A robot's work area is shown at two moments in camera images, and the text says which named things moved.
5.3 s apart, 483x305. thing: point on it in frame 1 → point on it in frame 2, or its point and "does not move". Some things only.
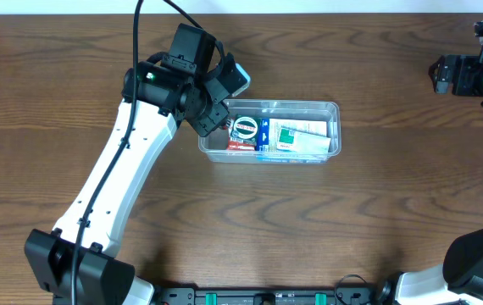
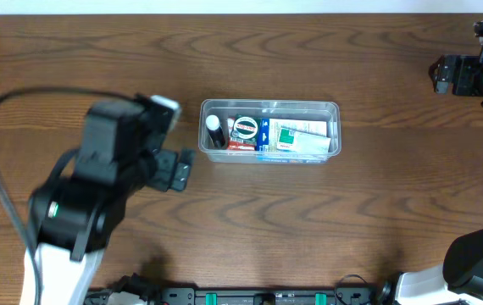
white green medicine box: x=298 y=141 does not move
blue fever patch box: x=267 y=150 does not move
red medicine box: x=239 y=145 does not move
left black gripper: x=210 y=121 → x=168 y=164
